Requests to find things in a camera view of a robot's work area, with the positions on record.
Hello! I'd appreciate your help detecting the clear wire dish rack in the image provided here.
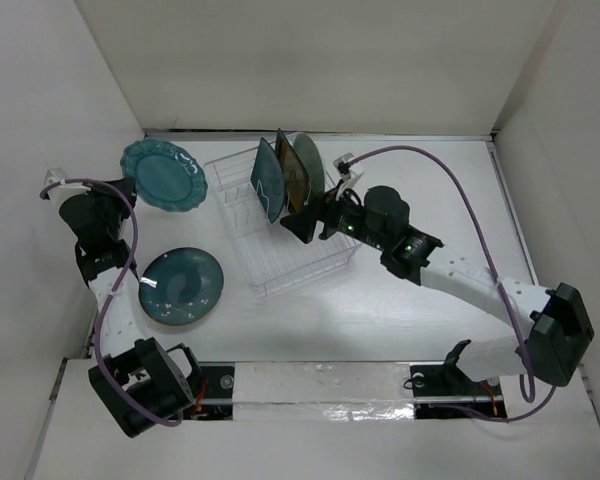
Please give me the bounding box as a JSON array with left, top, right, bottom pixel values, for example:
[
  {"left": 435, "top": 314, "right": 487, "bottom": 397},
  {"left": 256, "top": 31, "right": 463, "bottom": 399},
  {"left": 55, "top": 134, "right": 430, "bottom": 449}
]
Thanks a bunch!
[{"left": 204, "top": 148, "right": 360, "bottom": 297}]

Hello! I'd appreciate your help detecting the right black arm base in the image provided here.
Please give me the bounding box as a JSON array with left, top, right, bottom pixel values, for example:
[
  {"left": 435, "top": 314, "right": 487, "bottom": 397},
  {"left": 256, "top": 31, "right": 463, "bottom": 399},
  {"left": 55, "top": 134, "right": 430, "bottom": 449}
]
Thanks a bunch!
[{"left": 402, "top": 340, "right": 507, "bottom": 420}]

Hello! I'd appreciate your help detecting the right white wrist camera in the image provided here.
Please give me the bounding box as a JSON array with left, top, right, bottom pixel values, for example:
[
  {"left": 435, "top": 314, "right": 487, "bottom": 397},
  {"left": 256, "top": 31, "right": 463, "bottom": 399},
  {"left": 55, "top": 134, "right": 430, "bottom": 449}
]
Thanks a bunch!
[{"left": 333, "top": 153, "right": 364, "bottom": 197}]

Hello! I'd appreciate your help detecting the dark teal square plate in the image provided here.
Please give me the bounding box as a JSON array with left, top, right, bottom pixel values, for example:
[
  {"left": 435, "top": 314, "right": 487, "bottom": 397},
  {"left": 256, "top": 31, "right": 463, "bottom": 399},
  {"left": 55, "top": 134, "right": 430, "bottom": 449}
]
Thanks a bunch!
[{"left": 250, "top": 138, "right": 286, "bottom": 223}]

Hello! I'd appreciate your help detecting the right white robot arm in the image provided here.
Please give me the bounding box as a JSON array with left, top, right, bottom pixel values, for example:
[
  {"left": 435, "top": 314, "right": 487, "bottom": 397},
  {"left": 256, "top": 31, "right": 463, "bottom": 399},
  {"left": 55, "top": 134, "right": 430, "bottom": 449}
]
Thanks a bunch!
[{"left": 281, "top": 186, "right": 594, "bottom": 393}]

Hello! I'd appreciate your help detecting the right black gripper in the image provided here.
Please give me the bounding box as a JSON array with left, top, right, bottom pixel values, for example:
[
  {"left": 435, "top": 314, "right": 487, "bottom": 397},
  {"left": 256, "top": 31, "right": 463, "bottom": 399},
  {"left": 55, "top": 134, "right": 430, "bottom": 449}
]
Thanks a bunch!
[{"left": 279, "top": 180, "right": 388, "bottom": 252}]

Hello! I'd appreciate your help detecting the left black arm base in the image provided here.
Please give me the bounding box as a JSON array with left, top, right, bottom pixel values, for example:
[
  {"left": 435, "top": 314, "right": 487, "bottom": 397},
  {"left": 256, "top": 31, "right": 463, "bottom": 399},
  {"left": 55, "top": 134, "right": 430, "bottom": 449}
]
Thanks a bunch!
[{"left": 183, "top": 362, "right": 235, "bottom": 421}]

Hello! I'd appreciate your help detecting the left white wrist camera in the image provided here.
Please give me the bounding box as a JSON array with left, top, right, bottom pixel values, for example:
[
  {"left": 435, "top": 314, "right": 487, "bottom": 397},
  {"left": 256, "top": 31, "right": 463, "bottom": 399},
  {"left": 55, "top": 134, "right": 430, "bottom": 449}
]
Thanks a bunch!
[{"left": 44, "top": 168, "right": 67, "bottom": 186}]

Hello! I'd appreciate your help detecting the scalloped teal round plate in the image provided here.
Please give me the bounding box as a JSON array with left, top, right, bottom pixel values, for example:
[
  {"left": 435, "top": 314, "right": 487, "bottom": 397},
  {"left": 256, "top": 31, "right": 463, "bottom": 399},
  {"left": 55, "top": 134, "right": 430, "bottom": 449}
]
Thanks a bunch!
[{"left": 120, "top": 138, "right": 208, "bottom": 213}]

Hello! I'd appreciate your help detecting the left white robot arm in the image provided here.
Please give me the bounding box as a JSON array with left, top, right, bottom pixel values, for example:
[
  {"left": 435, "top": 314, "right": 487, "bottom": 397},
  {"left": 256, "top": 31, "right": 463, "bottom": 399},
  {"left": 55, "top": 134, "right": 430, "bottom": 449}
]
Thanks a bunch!
[{"left": 45, "top": 177, "right": 203, "bottom": 438}]

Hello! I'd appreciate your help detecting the dark teal floral round plate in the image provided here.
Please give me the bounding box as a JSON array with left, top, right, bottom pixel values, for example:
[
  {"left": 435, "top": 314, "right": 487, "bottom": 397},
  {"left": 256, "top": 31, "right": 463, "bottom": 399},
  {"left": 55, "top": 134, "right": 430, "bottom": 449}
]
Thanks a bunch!
[{"left": 138, "top": 247, "right": 224, "bottom": 327}]

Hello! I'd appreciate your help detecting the white taped front bar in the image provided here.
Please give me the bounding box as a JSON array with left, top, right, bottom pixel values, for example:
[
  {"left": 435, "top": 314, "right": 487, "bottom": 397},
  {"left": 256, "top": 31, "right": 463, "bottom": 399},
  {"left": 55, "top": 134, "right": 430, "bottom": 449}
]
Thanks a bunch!
[{"left": 232, "top": 362, "right": 415, "bottom": 422}]

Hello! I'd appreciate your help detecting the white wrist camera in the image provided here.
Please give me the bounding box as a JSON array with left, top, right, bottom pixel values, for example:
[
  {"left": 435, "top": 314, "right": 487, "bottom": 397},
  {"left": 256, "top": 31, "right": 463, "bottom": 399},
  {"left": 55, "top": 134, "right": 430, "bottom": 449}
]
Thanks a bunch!
[
  {"left": 333, "top": 153, "right": 364, "bottom": 197},
  {"left": 44, "top": 168, "right": 67, "bottom": 186}
]

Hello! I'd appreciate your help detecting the black yellow square plate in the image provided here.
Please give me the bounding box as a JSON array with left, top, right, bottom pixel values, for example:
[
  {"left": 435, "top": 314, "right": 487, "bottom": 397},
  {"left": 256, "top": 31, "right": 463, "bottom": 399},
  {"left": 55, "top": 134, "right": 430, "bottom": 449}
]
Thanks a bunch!
[{"left": 275, "top": 130, "right": 310, "bottom": 214}]

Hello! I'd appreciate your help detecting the light green floral round plate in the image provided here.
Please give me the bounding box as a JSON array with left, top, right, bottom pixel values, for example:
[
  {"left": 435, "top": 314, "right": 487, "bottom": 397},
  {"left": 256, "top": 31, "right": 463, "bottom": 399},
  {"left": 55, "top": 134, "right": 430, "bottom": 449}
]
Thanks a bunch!
[{"left": 293, "top": 133, "right": 325, "bottom": 202}]

